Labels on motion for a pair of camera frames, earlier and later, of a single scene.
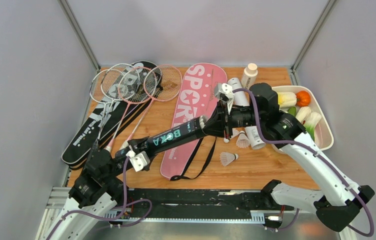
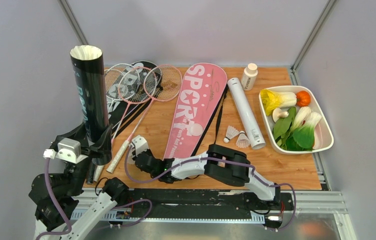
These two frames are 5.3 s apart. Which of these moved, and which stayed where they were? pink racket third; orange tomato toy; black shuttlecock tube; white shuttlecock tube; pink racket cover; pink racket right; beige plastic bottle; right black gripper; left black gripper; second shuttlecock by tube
Moved: left black gripper; black shuttlecock tube; right black gripper
Stayed: beige plastic bottle; pink racket cover; pink racket right; orange tomato toy; white shuttlecock tube; second shuttlecock by tube; pink racket third
